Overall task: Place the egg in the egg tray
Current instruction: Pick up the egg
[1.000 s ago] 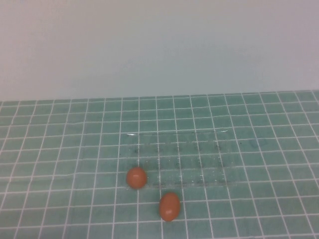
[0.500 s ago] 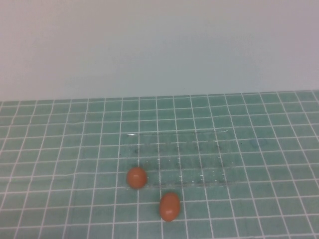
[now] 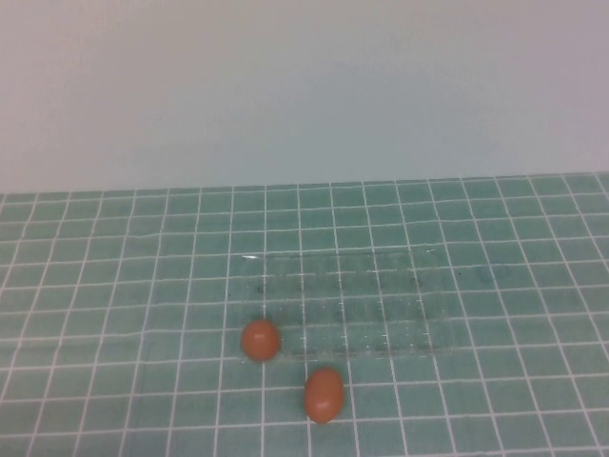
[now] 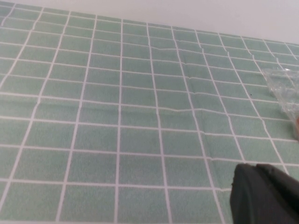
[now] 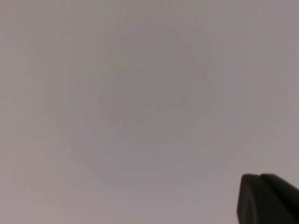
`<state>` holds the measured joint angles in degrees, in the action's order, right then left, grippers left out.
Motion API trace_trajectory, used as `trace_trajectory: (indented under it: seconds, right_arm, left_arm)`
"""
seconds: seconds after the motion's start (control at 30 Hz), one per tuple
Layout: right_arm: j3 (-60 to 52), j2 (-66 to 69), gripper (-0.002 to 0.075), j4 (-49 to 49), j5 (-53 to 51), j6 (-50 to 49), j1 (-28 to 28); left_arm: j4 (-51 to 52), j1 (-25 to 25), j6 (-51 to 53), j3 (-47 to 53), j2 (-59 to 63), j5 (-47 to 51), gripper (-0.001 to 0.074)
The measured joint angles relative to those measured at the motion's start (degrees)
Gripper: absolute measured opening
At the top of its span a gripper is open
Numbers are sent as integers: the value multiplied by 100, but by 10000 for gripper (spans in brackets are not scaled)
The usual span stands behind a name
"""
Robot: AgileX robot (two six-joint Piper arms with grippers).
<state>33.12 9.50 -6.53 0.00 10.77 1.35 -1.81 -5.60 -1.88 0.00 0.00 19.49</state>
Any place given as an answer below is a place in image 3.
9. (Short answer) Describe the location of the brown egg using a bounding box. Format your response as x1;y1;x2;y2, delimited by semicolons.
241;318;282;363
303;367;344;425

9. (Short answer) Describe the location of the clear plastic egg tray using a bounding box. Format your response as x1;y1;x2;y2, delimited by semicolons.
227;246;454;364

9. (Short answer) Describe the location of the green white-grid mat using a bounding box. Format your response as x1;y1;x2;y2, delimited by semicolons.
0;174;609;457

